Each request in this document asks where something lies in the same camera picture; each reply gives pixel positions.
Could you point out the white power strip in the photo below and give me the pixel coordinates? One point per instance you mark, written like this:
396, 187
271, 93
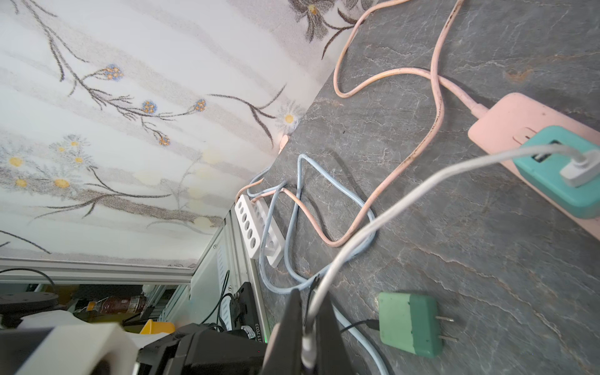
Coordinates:
251, 217

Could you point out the teal USB charger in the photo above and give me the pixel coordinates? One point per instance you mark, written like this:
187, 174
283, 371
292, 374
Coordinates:
559, 177

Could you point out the light green loose charger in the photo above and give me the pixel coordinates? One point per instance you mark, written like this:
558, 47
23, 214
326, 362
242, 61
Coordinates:
412, 323

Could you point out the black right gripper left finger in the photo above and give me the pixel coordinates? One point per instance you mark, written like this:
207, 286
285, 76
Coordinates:
286, 347

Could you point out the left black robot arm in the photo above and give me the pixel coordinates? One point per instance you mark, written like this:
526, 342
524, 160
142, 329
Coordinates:
201, 349

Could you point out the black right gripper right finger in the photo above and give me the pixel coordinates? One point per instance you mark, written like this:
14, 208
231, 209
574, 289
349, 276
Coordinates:
332, 357

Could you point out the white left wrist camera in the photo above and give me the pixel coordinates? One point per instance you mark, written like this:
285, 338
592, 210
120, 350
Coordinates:
83, 349

